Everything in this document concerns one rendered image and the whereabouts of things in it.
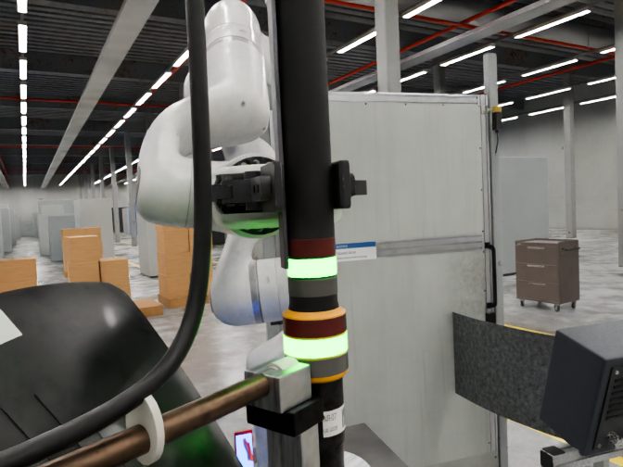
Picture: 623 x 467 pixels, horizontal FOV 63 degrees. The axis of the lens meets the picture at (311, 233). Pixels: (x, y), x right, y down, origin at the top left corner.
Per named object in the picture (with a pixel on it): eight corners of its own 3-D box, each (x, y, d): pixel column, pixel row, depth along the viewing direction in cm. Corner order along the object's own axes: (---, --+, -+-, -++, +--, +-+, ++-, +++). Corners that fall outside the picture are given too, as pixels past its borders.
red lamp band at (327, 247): (316, 258, 32) (315, 239, 32) (276, 257, 34) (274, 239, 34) (345, 253, 35) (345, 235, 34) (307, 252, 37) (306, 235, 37)
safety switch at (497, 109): (487, 153, 243) (486, 104, 242) (481, 154, 247) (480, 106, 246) (502, 153, 246) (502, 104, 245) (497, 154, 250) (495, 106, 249)
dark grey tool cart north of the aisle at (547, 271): (563, 314, 631) (562, 242, 627) (515, 306, 688) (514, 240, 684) (584, 308, 656) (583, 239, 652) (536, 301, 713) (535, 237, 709)
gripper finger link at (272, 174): (263, 212, 38) (286, 211, 32) (222, 214, 37) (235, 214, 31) (261, 170, 38) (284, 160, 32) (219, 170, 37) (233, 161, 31)
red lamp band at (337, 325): (322, 342, 31) (321, 322, 31) (269, 334, 34) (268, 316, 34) (359, 326, 35) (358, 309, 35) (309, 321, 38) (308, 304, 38)
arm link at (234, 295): (298, 324, 91) (209, 335, 90) (297, 312, 103) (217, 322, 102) (265, 45, 89) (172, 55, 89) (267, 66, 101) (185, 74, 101)
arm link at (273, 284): (250, 377, 102) (235, 260, 102) (340, 365, 103) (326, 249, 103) (246, 397, 90) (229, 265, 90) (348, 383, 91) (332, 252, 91)
